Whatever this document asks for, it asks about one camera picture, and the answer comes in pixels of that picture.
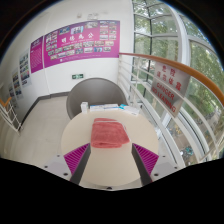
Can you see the white stair railing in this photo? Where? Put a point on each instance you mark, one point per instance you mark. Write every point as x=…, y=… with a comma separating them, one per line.
x=10, y=115

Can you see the grey round-back chair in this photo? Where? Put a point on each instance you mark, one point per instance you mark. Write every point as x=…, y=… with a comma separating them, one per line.
x=95, y=91

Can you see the large magenta wall poster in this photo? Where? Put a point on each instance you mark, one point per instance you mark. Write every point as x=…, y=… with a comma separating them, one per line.
x=81, y=43

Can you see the small white carton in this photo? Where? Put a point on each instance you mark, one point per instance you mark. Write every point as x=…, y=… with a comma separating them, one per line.
x=84, y=107

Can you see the narrow magenta wall poster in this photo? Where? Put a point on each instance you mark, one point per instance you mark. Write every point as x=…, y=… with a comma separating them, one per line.
x=36, y=55

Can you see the red-lettered warning sign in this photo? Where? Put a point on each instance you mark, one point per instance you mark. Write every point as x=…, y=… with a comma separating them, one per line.
x=170, y=86

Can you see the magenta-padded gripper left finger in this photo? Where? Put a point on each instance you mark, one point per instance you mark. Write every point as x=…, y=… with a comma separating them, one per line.
x=77, y=159

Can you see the flat white teal box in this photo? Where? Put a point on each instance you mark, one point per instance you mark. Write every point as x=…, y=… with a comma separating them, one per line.
x=130, y=110

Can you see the flat white blue box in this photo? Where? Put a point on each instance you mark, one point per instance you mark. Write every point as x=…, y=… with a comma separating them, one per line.
x=111, y=106
x=97, y=108

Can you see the row of white wall posters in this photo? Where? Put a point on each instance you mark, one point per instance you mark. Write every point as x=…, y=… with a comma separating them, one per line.
x=23, y=68

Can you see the pink towel with grey trim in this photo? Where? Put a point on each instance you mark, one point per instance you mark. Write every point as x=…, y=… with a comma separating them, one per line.
x=108, y=135

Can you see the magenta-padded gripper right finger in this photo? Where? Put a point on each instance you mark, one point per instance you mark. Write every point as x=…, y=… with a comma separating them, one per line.
x=146, y=159

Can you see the green exit sign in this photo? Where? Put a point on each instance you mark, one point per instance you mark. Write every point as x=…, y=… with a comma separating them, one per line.
x=77, y=76

